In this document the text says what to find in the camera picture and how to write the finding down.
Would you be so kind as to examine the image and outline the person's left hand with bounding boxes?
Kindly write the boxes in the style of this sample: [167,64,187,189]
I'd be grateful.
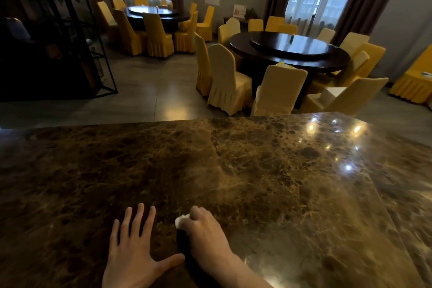
[102,203,185,288]

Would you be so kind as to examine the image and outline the person's right hand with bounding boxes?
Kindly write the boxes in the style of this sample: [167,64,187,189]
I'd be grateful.
[178,206,236,275]

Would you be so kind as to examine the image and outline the white wiping cloth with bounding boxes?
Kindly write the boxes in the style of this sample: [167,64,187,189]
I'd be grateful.
[174,214,192,230]

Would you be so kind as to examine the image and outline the person's right forearm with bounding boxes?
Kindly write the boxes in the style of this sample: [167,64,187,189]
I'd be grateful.
[212,254,275,288]

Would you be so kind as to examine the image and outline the group of yellow covered chairs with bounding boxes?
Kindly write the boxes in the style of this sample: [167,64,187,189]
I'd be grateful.
[97,0,215,59]
[194,15,389,117]

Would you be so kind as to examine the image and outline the dark wooden turntable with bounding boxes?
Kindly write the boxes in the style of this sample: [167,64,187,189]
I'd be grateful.
[249,31,333,61]

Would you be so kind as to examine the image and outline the small dark round table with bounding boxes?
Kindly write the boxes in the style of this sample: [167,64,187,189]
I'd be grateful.
[124,6,191,33]

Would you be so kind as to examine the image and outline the black metal shelf rack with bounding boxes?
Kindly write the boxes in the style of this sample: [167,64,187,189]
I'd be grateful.
[0,0,119,102]

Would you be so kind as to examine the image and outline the large dark round table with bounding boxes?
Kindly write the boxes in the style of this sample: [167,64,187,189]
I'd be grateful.
[229,31,351,109]

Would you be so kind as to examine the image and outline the glass turntable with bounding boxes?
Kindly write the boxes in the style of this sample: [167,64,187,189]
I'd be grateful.
[128,6,180,18]

